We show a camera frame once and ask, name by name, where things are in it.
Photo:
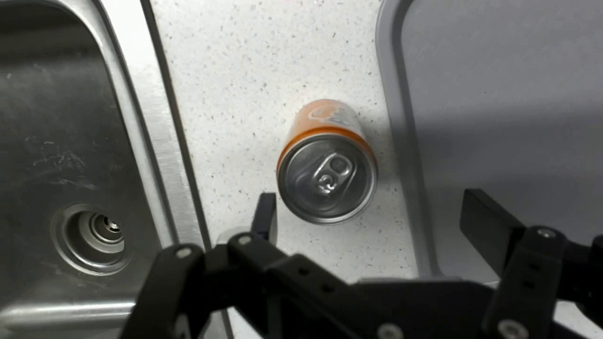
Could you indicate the stainless steel double sink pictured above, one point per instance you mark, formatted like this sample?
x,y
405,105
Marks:
x,y
93,177

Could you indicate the orange soda can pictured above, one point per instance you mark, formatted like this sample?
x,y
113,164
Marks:
x,y
326,170

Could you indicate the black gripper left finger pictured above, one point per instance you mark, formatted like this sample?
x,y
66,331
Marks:
x,y
279,296

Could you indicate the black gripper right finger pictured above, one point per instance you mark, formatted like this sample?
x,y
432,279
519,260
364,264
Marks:
x,y
537,266

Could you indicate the grey plastic tray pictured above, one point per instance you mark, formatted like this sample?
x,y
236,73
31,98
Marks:
x,y
496,94

